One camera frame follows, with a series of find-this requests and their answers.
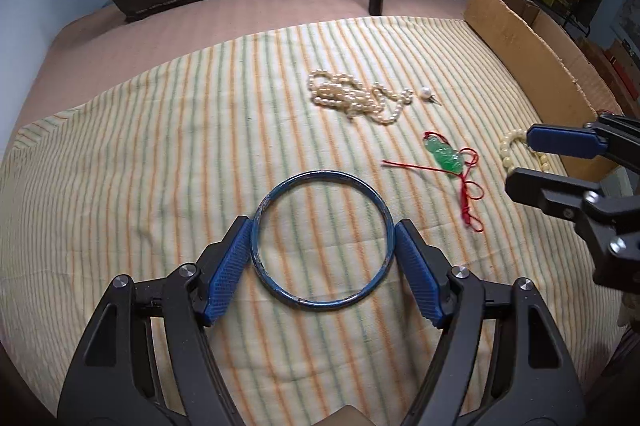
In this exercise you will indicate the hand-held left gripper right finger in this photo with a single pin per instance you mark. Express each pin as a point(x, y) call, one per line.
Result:
point(420, 276)

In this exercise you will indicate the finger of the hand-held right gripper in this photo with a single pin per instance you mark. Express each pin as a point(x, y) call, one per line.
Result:
point(565, 140)
point(542, 190)

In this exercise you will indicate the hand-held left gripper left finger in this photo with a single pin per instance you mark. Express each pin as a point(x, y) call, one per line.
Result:
point(227, 276)

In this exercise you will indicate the blue metal bangle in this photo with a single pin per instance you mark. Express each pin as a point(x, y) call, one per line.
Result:
point(260, 256)

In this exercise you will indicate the brown cardboard box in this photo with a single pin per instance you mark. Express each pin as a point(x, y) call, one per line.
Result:
point(520, 35)

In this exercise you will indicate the striped green orange cloth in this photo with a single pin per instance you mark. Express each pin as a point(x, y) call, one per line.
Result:
point(175, 155)

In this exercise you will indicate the pearl stud earring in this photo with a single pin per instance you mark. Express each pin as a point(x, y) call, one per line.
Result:
point(426, 92)

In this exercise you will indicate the pink bed sheet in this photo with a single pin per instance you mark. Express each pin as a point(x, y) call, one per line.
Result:
point(200, 25)

